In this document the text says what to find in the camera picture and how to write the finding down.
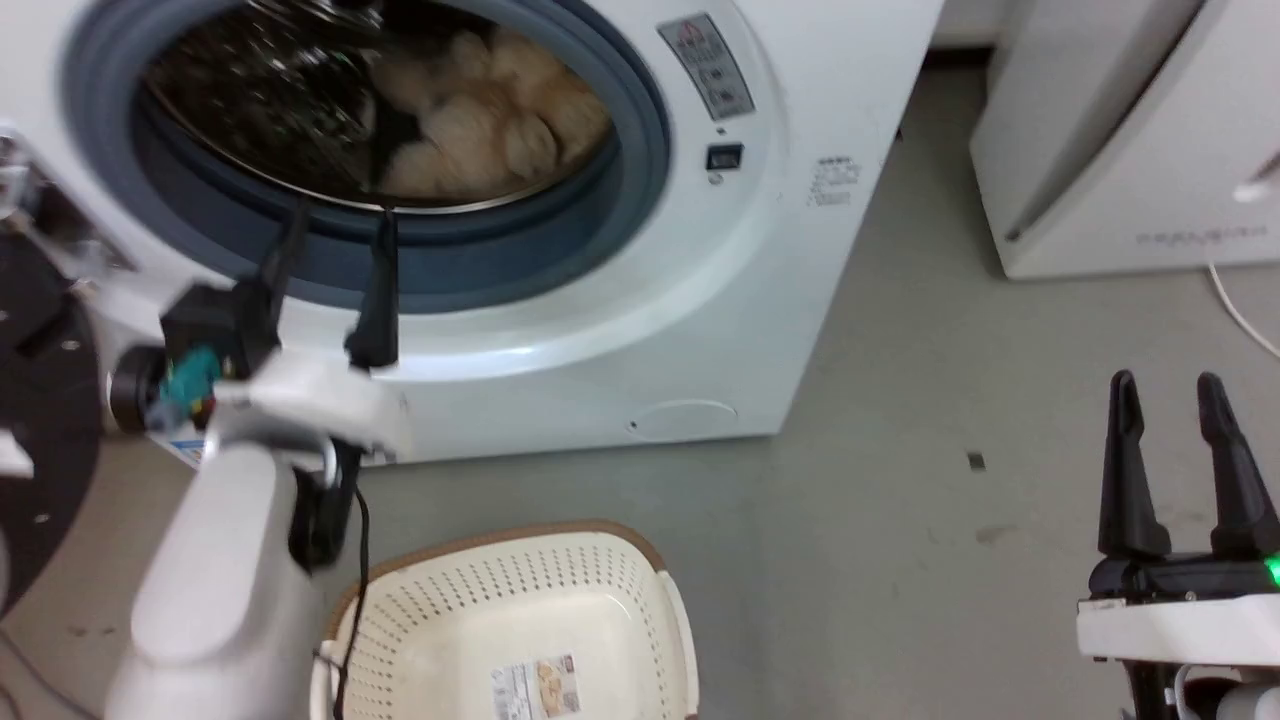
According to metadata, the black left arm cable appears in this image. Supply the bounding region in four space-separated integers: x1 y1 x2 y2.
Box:
288 438 373 720

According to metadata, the paper label in basket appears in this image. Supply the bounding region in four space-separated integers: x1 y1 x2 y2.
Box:
489 654 582 720

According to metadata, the white box appliance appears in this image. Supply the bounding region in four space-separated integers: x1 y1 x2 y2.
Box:
968 0 1280 280

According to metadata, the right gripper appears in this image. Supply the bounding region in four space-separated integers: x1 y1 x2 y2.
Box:
1075 368 1280 669

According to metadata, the beige fluffy laundry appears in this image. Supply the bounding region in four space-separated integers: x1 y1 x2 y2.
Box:
374 30 614 200

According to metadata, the cream perforated laundry basket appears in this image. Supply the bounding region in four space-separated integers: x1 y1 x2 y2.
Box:
309 520 701 720

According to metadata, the white front-load washing machine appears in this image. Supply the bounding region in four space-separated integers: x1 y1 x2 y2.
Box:
0 0 947 473

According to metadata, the black round washing machine door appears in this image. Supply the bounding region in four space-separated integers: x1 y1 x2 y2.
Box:
0 130 136 613

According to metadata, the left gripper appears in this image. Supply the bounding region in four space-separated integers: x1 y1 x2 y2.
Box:
108 200 413 465

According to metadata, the white power cable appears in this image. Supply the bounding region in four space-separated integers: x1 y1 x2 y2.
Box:
1206 262 1280 360

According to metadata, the grey warning sticker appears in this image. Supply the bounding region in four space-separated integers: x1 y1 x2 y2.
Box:
657 12 757 122

